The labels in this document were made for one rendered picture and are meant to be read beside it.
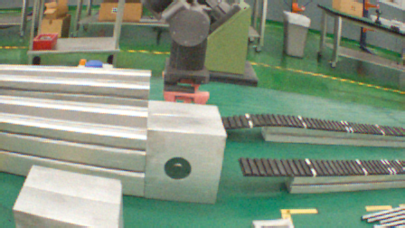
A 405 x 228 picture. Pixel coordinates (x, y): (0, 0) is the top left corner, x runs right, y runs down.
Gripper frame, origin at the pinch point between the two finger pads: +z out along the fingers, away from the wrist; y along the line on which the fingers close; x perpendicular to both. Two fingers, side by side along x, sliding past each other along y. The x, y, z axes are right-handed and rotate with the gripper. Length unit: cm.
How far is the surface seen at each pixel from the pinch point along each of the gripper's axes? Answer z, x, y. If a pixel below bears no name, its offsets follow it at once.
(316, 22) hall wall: 43, 299, -731
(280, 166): -1.4, 12.6, 18.6
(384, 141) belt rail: 0.7, 42.9, 1.8
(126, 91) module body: -5.6, -9.2, 4.8
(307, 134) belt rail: 0.3, 22.6, 1.3
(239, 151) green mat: 1.9, 9.1, 6.5
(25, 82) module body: -6.1, -28.8, 4.7
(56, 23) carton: 54, -142, -476
